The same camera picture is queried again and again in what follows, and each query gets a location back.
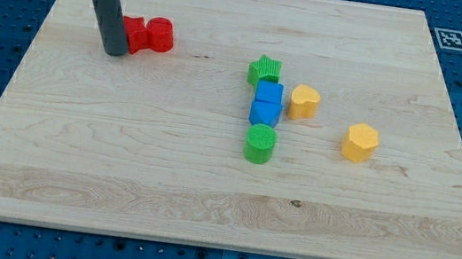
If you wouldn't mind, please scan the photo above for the yellow heart block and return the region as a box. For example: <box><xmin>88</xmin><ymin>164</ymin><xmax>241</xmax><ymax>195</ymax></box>
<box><xmin>286</xmin><ymin>84</ymin><xmax>321</xmax><ymax>120</ymax></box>

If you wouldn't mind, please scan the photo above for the light wooden board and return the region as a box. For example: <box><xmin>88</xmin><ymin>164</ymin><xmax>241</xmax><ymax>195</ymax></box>
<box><xmin>0</xmin><ymin>0</ymin><xmax>462</xmax><ymax>259</ymax></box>

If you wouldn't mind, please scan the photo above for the red star block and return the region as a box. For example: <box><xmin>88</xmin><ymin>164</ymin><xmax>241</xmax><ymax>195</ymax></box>
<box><xmin>123</xmin><ymin>15</ymin><xmax>150</xmax><ymax>54</ymax></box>

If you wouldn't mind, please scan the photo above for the white fiducial marker tag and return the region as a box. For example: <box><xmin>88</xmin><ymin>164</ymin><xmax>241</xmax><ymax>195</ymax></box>
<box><xmin>434</xmin><ymin>27</ymin><xmax>462</xmax><ymax>51</ymax></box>

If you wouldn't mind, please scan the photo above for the red cylinder block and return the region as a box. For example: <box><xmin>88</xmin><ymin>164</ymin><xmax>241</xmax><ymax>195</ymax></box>
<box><xmin>146</xmin><ymin>17</ymin><xmax>174</xmax><ymax>52</ymax></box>

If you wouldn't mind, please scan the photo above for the green star block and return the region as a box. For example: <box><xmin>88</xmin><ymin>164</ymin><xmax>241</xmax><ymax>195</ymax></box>
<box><xmin>247</xmin><ymin>54</ymin><xmax>283</xmax><ymax>88</ymax></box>

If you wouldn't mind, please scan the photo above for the blue triangle block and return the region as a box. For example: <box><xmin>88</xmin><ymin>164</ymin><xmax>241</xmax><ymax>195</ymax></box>
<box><xmin>248</xmin><ymin>100</ymin><xmax>282</xmax><ymax>128</ymax></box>

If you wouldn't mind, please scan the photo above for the blue cube block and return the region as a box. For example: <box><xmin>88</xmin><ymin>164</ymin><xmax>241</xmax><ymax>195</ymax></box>
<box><xmin>254</xmin><ymin>80</ymin><xmax>284</xmax><ymax>105</ymax></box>

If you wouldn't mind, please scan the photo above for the yellow hexagon block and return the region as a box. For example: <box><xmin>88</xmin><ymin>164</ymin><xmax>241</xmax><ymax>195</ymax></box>
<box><xmin>341</xmin><ymin>122</ymin><xmax>380</xmax><ymax>163</ymax></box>

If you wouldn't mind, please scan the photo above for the green cylinder block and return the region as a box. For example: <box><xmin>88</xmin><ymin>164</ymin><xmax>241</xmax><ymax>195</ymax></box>
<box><xmin>243</xmin><ymin>123</ymin><xmax>278</xmax><ymax>165</ymax></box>

